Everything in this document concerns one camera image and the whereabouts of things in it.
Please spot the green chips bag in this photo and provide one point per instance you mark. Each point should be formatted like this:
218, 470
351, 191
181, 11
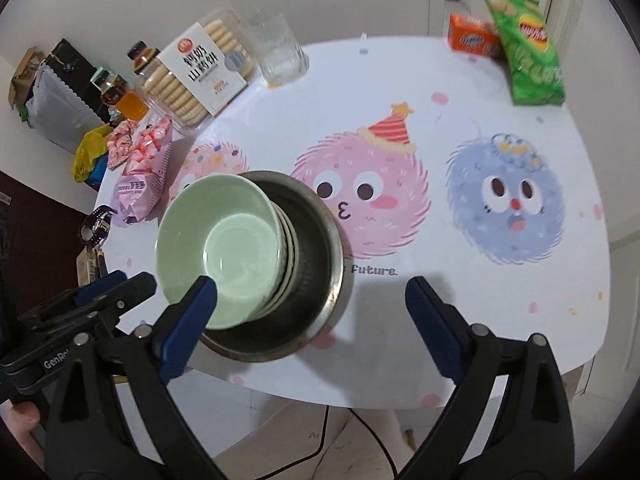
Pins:
530, 55

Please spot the clear biscuit package white label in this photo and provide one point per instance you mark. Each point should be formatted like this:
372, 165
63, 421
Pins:
200, 70

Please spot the black gift bag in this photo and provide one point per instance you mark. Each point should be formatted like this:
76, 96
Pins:
75, 67

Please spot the pink marshmallow bag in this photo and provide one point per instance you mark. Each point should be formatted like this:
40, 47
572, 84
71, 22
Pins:
142, 175

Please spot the brown crumpled paper bag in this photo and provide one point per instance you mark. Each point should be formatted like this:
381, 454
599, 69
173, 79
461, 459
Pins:
25, 75

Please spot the orange juice bottle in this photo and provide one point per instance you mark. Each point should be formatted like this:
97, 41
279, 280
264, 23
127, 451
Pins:
127, 102

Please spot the green cup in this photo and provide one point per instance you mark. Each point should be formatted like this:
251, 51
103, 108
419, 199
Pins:
100, 76

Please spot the dark tea bottle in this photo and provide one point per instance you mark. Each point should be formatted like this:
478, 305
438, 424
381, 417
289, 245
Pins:
142, 57

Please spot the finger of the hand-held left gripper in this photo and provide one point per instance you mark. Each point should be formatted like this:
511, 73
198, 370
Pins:
95, 292
135, 292

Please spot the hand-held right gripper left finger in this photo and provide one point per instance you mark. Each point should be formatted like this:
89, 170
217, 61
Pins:
187, 330

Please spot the large stained steel bowl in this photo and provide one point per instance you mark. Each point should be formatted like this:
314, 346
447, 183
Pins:
300, 352

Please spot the white scalloped bag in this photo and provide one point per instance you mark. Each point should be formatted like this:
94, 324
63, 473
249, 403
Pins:
60, 110

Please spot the clear glass cup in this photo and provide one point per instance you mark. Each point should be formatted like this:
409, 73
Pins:
280, 50

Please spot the small green bowl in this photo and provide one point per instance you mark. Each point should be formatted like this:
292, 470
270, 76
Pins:
225, 250

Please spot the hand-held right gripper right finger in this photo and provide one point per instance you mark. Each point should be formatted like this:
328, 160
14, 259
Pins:
432, 330

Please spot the person's left hand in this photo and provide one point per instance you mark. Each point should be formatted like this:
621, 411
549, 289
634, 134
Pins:
20, 420

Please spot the yellow black utility knife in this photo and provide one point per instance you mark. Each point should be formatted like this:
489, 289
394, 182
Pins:
101, 265

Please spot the small pink candy bag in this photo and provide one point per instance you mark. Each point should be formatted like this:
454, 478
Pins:
120, 142

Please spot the orange biscuit box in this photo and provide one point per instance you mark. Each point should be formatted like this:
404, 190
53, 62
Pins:
470, 35

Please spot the black wrist watch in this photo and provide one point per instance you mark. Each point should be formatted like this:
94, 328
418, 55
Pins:
95, 225

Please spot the small beige box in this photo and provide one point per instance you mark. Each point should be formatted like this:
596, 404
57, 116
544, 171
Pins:
86, 267

